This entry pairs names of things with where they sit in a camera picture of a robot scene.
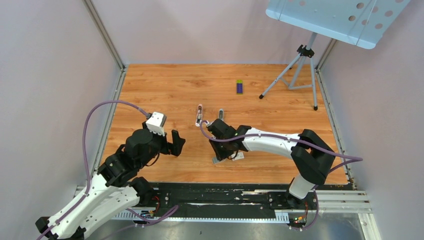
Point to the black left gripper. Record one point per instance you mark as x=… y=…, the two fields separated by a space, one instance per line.
x=174 y=148

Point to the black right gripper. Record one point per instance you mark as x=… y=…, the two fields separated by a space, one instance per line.
x=220 y=155

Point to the white staple box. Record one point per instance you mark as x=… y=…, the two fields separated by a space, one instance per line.
x=237 y=156

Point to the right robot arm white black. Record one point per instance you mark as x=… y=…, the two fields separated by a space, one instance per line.
x=311 y=155

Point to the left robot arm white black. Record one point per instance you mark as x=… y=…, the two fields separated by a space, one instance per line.
x=113 y=188

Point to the purple green small block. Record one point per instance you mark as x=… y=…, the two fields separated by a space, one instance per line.
x=239 y=87

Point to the grey tripod stand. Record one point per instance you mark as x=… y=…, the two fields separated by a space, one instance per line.
x=303 y=52

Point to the light blue perforated tray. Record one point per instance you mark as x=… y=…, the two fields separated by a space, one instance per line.
x=361 y=23

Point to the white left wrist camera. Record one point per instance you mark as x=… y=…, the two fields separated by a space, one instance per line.
x=155 y=123

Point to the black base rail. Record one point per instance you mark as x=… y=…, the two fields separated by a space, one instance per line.
x=245 y=203

